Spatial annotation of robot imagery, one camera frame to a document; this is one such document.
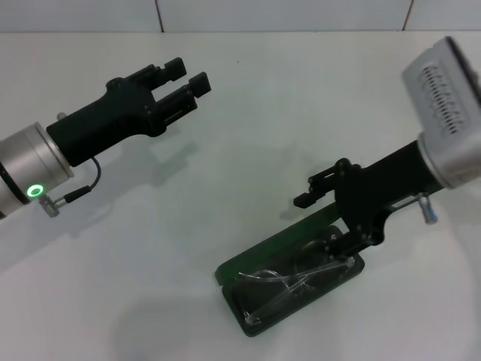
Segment clear white glasses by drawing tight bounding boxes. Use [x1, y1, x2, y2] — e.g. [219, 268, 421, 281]
[235, 227, 356, 327]

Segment left wrist cable with plug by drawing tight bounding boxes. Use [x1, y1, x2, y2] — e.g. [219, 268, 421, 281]
[39, 156, 101, 219]

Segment right wrist cable with plug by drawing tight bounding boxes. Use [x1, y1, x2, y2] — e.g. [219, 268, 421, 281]
[417, 191, 440, 226]

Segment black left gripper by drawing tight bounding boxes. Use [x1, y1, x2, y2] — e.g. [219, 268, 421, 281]
[45, 56, 213, 169]

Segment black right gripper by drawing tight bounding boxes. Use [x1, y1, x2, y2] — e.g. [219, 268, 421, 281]
[292, 141, 440, 264]

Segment green glasses case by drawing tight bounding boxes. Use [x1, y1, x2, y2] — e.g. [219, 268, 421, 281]
[214, 202, 366, 338]

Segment wrist cable with plug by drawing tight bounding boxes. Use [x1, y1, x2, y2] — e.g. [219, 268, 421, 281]
[417, 191, 440, 226]
[39, 156, 101, 219]

